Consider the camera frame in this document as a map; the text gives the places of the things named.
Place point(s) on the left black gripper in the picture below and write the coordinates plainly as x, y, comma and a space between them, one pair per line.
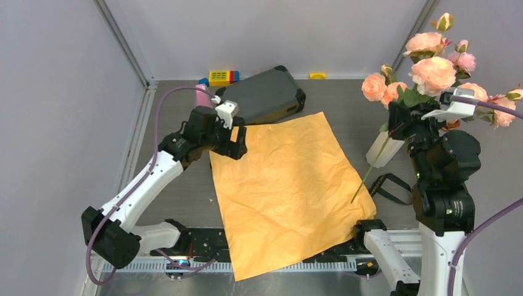
234, 149

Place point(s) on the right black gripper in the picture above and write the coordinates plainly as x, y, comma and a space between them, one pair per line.
399, 118

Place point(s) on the large peach rose stem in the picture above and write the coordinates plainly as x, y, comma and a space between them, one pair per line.
431, 72

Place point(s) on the orange flower bouquet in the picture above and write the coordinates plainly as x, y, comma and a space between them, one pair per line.
293, 195

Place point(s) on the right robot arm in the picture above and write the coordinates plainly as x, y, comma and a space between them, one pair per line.
443, 206

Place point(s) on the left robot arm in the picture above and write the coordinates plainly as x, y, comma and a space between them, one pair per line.
111, 231

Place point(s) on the white ribbed vase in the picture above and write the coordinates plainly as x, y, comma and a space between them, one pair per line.
382, 150

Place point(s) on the dark grey hard case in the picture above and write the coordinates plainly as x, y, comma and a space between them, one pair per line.
266, 97

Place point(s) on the red blue toy block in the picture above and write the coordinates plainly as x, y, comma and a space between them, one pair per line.
234, 76

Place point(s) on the yellow toy block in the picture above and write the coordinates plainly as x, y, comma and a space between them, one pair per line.
220, 78

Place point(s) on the small yellow toy piece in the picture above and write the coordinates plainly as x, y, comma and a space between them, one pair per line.
317, 76

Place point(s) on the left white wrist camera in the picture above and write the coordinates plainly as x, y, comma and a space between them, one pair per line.
226, 110

